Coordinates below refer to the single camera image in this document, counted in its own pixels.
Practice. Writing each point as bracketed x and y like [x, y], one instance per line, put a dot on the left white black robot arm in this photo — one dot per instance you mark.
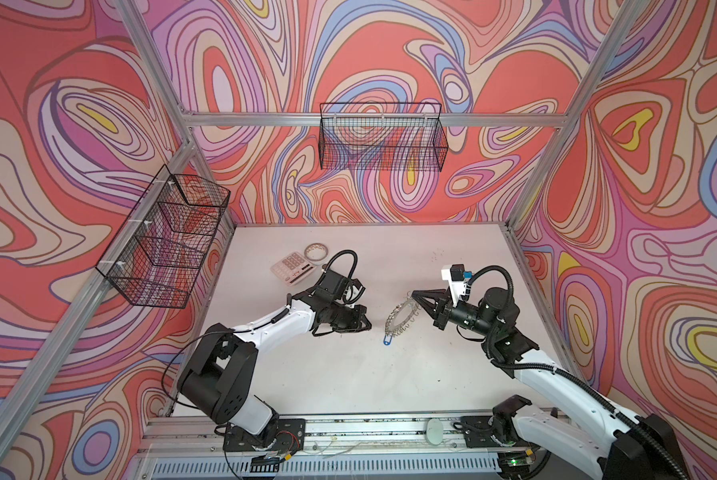
[217, 377]

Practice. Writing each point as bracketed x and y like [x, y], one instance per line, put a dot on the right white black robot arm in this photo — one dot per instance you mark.
[599, 437]

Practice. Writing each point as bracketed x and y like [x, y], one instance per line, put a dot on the black wire basket wall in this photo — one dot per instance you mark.
[382, 136]
[175, 220]

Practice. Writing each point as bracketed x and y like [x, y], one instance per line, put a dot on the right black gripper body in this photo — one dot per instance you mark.
[460, 315]

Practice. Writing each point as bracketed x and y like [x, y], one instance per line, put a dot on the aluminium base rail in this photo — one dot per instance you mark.
[336, 446]

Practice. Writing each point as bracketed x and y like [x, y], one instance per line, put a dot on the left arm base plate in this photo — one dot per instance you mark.
[281, 435]

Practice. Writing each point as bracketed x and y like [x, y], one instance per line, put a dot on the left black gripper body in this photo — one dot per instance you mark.
[347, 319]

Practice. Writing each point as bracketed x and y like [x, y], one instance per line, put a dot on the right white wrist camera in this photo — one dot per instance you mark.
[458, 281]

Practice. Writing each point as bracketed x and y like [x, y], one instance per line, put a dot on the metal disc key ring holder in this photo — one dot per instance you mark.
[401, 317]

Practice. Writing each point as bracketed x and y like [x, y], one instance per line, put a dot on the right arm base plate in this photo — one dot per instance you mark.
[477, 433]

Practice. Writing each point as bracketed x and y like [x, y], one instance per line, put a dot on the black wire basket back wall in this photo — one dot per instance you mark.
[382, 136]

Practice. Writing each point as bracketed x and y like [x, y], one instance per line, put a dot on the white oval puck on rail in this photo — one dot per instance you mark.
[434, 432]

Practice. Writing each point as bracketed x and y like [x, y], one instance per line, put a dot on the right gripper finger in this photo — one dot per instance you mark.
[434, 295]
[432, 309]

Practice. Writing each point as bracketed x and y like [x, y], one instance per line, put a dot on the black wire basket left wall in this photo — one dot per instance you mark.
[175, 220]

